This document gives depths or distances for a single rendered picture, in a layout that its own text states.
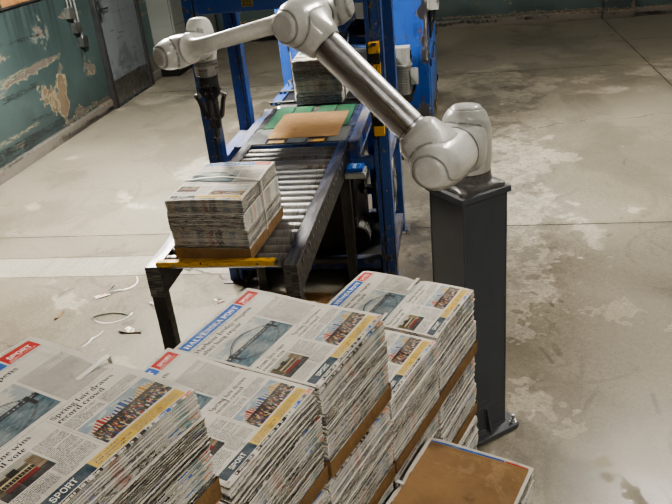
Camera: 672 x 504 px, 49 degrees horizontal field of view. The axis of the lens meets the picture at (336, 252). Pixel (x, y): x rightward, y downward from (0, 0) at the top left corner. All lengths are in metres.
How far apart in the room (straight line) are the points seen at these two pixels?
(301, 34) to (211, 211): 0.67
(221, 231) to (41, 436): 1.53
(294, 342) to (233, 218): 0.99
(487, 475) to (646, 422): 1.28
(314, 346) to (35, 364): 0.57
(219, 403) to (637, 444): 1.90
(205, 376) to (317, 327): 0.27
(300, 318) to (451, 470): 0.57
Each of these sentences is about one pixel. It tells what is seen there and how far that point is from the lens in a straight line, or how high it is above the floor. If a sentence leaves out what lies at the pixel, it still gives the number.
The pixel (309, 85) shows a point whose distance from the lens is 4.43.
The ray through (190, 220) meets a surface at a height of 0.96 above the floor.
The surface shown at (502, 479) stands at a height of 0.60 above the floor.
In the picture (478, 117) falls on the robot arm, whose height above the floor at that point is 1.25.
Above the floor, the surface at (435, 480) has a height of 0.60.
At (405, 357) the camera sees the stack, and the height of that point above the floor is 0.83.
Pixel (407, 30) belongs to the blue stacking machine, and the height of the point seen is 0.91.
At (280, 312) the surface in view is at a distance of 1.69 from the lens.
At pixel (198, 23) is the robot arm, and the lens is 2.79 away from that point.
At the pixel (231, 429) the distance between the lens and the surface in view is 1.37.
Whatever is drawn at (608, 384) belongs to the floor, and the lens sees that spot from 3.25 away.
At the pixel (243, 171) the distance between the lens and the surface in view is 2.72.
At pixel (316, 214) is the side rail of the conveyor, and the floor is 0.80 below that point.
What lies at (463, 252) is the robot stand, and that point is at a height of 0.81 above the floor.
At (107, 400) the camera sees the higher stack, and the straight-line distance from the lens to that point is 1.13.
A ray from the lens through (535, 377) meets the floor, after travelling 3.25.
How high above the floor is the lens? 1.92
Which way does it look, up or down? 26 degrees down
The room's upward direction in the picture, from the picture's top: 6 degrees counter-clockwise
